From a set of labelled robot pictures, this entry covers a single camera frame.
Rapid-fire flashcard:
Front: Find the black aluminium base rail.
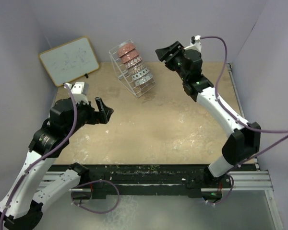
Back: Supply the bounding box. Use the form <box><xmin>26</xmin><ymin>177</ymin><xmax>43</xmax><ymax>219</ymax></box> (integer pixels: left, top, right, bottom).
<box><xmin>38</xmin><ymin>163</ymin><xmax>272</xmax><ymax>199</ymax></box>

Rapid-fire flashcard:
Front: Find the brown lattice pattern bowl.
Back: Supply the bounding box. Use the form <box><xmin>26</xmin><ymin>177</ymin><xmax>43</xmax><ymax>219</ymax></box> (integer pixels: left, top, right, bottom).
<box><xmin>128</xmin><ymin>62</ymin><xmax>149</xmax><ymax>75</ymax></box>

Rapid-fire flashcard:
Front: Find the grey medallion pattern bowl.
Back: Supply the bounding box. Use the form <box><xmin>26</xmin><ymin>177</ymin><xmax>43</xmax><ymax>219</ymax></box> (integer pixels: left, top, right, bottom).
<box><xmin>120</xmin><ymin>49</ymin><xmax>139</xmax><ymax>64</ymax></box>

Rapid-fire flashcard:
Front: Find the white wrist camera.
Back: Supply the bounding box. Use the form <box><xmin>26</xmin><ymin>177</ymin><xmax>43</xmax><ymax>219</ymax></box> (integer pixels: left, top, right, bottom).
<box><xmin>64</xmin><ymin>81</ymin><xmax>89</xmax><ymax>104</ymax></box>
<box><xmin>184</xmin><ymin>35</ymin><xmax>202</xmax><ymax>53</ymax></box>

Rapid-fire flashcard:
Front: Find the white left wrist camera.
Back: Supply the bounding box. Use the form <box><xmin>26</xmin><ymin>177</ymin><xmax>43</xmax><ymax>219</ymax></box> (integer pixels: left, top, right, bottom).
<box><xmin>64</xmin><ymin>81</ymin><xmax>89</xmax><ymax>104</ymax></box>

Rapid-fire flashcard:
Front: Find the yellow framed whiteboard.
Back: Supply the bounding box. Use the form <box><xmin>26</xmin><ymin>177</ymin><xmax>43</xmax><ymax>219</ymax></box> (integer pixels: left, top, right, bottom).
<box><xmin>39</xmin><ymin>36</ymin><xmax>99</xmax><ymax>87</ymax></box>

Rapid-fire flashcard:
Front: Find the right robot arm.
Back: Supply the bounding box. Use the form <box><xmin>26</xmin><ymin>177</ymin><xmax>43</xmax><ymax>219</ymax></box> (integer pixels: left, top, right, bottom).
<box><xmin>155</xmin><ymin>41</ymin><xmax>261</xmax><ymax>187</ymax></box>

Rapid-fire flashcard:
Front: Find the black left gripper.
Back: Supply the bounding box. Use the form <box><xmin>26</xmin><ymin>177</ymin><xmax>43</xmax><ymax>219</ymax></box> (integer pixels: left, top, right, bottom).
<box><xmin>65</xmin><ymin>97</ymin><xmax>112</xmax><ymax>137</ymax></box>

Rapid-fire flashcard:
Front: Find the black floral pattern bowl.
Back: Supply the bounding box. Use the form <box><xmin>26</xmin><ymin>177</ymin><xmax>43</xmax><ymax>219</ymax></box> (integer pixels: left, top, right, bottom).
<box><xmin>134</xmin><ymin>74</ymin><xmax>153</xmax><ymax>86</ymax></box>

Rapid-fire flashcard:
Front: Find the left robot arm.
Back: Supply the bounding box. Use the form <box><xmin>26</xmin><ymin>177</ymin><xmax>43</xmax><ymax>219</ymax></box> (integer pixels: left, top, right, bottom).
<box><xmin>0</xmin><ymin>97</ymin><xmax>114</xmax><ymax>230</ymax></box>

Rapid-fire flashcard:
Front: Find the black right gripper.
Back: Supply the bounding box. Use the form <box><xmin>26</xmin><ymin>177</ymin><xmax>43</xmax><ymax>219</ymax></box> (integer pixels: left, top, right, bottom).
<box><xmin>156</xmin><ymin>42</ymin><xmax>188</xmax><ymax>82</ymax></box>

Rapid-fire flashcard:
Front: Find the blue triangle pattern bowl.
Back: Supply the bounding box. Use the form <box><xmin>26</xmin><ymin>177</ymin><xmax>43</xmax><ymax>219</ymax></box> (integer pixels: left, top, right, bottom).
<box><xmin>124</xmin><ymin>56</ymin><xmax>143</xmax><ymax>69</ymax></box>

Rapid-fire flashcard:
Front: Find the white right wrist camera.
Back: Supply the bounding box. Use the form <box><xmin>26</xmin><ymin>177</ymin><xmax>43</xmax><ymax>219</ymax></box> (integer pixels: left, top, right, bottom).
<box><xmin>184</xmin><ymin>35</ymin><xmax>202</xmax><ymax>53</ymax></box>

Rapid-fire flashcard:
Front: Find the red diamond dot bowl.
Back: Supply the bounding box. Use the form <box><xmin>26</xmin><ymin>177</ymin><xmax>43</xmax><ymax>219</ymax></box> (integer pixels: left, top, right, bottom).
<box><xmin>132</xmin><ymin>68</ymin><xmax>150</xmax><ymax>81</ymax></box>

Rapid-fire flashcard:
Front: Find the white wire dish rack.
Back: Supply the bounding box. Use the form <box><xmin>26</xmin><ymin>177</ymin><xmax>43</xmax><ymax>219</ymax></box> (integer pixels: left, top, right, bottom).
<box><xmin>108</xmin><ymin>39</ymin><xmax>156</xmax><ymax>98</ymax></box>

